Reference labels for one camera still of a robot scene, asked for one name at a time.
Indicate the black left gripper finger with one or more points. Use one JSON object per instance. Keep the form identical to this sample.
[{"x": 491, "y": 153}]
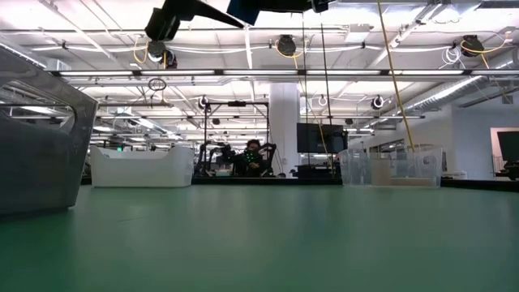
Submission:
[
  {"x": 292, "y": 5},
  {"x": 202, "y": 10}
]

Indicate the short pink block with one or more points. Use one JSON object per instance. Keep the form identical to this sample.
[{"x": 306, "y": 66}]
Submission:
[{"x": 381, "y": 172}]

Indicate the black background robot arm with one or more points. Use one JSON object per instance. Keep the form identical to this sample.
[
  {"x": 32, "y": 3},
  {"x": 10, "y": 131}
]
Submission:
[
  {"x": 213, "y": 156},
  {"x": 268, "y": 154}
]

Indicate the white column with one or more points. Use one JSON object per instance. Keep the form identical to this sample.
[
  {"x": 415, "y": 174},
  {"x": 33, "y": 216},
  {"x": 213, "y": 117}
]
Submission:
[{"x": 284, "y": 121}]

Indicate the black monitor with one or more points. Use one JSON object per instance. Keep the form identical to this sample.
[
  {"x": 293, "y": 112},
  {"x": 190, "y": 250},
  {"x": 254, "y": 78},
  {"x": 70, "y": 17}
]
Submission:
[
  {"x": 509, "y": 146},
  {"x": 312, "y": 138}
]

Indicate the white plastic bin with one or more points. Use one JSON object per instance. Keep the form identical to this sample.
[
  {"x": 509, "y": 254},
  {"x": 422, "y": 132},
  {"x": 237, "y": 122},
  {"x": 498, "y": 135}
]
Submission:
[{"x": 142, "y": 170}]

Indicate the person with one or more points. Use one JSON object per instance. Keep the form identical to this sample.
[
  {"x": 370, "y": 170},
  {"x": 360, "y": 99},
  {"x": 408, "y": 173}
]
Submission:
[{"x": 252, "y": 162}]

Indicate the clear plastic bin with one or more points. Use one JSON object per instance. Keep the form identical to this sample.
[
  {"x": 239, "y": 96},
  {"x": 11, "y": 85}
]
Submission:
[{"x": 353, "y": 166}]

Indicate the dark grey plastic bin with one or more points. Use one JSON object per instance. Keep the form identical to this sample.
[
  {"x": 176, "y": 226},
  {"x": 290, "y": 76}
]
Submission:
[{"x": 36, "y": 170}]

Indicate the green table mat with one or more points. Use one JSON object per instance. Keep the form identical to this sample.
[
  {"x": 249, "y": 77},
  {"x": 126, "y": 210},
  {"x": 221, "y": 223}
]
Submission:
[{"x": 243, "y": 243}]

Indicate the black frame rig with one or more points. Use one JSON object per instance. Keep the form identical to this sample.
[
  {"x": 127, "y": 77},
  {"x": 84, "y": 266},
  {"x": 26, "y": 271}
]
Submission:
[{"x": 237, "y": 104}]

